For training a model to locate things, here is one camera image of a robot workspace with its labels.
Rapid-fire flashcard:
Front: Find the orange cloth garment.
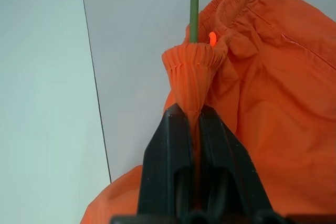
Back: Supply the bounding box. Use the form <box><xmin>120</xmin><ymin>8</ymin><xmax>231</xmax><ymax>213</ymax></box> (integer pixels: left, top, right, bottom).
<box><xmin>86</xmin><ymin>0</ymin><xmax>336</xmax><ymax>224</ymax></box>

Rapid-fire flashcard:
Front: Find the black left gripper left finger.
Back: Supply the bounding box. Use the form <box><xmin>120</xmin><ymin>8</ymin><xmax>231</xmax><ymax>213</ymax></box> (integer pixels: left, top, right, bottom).
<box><xmin>137</xmin><ymin>103</ymin><xmax>197</xmax><ymax>216</ymax></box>

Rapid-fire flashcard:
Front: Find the green wire hanger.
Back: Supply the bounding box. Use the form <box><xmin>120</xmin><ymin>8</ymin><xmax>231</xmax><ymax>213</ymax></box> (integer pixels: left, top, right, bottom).
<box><xmin>189</xmin><ymin>0</ymin><xmax>201</xmax><ymax>45</ymax></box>

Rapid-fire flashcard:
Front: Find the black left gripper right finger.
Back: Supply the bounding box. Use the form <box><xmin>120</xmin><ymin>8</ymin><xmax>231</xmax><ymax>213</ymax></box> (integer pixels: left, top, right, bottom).
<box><xmin>197</xmin><ymin>105</ymin><xmax>275</xmax><ymax>216</ymax></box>

